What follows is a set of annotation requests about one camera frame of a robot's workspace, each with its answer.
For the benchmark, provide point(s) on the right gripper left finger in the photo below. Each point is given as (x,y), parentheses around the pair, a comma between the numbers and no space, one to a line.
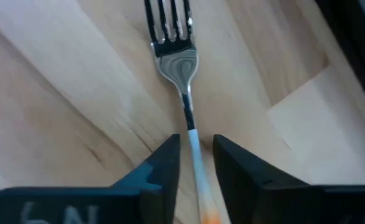
(157,186)

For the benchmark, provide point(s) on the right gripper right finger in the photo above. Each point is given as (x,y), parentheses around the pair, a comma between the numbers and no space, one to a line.
(263,199)

